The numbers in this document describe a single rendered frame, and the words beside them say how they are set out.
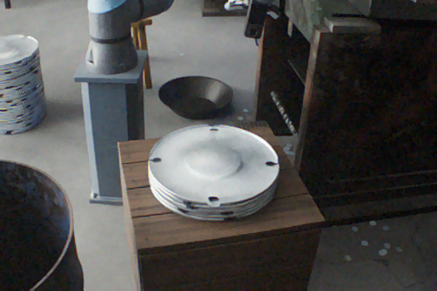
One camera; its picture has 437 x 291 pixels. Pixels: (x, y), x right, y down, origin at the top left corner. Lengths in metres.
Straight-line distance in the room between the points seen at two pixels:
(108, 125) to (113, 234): 0.33
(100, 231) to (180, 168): 0.51
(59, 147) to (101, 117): 0.50
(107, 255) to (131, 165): 0.36
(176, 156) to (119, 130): 0.36
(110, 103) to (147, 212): 0.45
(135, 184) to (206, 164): 0.17
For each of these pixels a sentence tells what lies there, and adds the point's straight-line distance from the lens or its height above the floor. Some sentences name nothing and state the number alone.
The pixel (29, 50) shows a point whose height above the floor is 0.30.
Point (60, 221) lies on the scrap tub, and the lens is 1.07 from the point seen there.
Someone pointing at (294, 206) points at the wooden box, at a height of 0.35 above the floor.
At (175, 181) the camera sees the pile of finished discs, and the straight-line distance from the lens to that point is 1.12.
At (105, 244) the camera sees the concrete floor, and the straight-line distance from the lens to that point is 1.54.
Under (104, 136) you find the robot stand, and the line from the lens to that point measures 1.53.
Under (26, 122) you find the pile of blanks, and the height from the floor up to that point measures 0.04.
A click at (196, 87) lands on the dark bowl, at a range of 2.22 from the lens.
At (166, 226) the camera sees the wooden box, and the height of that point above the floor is 0.35.
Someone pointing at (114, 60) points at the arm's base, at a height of 0.49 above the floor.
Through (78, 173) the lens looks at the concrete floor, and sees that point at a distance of 1.81.
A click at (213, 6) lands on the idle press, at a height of 0.04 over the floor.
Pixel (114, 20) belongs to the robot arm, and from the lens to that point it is 1.38.
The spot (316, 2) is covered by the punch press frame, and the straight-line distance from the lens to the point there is 1.50.
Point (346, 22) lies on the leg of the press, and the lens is 1.35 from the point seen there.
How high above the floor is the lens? 1.09
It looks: 35 degrees down
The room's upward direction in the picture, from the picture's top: 3 degrees clockwise
